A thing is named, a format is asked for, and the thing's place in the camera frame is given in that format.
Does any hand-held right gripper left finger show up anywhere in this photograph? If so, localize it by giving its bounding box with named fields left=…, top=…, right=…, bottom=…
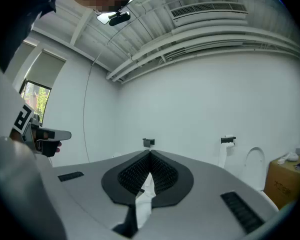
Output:
left=47, top=149, right=151, bottom=240

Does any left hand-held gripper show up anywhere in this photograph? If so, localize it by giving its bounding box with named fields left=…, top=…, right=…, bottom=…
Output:
left=10, top=103, right=73, bottom=158

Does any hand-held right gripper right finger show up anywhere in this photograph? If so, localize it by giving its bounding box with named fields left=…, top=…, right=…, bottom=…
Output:
left=138, top=149, right=280, bottom=240

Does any person's left forearm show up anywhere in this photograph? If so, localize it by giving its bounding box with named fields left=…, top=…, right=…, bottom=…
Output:
left=9, top=129, right=23, bottom=142

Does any white toilet paper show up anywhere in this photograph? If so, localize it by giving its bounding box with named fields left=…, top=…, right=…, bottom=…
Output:
left=217, top=142, right=236, bottom=169

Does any white elongated toilet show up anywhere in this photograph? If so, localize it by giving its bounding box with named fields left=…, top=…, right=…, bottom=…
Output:
left=243, top=146, right=267, bottom=193

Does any glass window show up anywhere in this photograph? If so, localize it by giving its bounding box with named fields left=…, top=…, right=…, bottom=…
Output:
left=19, top=80, right=52, bottom=125

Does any white roller blind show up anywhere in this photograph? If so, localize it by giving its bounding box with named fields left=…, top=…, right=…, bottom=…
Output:
left=4, top=40, right=37, bottom=75
left=24, top=49, right=67, bottom=89

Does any large brown cardboard box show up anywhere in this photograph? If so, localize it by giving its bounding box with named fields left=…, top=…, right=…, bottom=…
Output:
left=263, top=155, right=300, bottom=210

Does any white plastic fitting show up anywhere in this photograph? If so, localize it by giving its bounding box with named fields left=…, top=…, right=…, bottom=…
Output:
left=277, top=151, right=300, bottom=165

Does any person's black t-shirt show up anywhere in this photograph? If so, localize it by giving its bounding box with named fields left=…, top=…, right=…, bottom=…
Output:
left=0, top=0, right=76, bottom=73

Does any row of white ceiling pipes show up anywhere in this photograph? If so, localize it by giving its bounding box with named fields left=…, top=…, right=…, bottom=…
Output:
left=106, top=32, right=300, bottom=85

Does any white ceiling air conditioner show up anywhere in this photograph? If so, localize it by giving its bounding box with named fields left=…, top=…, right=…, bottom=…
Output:
left=168, top=0, right=250, bottom=29

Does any black head camera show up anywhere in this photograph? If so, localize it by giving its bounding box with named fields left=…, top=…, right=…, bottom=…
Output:
left=96, top=10, right=131, bottom=27

